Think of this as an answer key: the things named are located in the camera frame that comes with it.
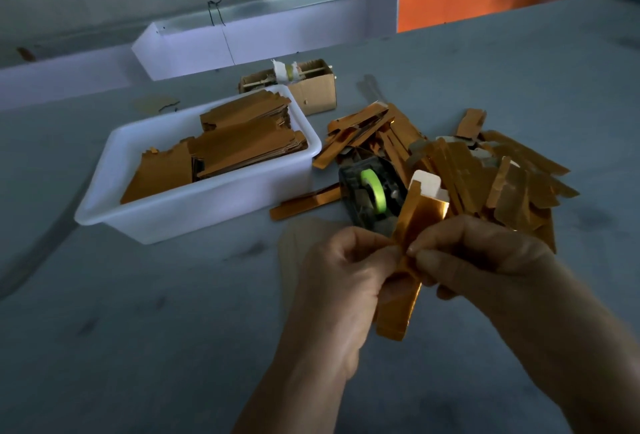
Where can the long white tray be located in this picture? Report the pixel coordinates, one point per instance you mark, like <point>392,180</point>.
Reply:
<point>60,78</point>
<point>310,23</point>

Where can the black tape dispenser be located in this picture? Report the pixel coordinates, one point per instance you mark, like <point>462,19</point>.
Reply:
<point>355,204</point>

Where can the pile of beige blanks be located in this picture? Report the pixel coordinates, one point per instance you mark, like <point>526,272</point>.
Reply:
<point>300,244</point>

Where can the person's right forearm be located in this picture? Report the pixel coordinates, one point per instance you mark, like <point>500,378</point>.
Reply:
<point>600,374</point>

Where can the person's left forearm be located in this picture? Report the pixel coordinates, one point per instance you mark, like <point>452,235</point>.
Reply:
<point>300,399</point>

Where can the pile of gold boxes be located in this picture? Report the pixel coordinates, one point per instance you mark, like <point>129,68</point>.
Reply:
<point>500,174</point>

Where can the person's right hand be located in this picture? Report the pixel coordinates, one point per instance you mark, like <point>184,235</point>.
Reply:
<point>510,269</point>

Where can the person's left hand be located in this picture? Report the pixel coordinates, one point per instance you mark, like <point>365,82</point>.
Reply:
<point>340,294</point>

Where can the gold cartons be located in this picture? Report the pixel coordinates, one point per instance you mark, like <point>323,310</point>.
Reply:
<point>245,143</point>

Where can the small cardboard box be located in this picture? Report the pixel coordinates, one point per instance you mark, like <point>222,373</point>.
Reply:
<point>320,95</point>

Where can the green tape roll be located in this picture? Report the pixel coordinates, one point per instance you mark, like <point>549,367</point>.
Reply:
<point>372,186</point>

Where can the small brown object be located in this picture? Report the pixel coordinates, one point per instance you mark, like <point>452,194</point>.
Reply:
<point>26,53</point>

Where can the white plastic bin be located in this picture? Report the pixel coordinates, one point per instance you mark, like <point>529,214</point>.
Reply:
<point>190,214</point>

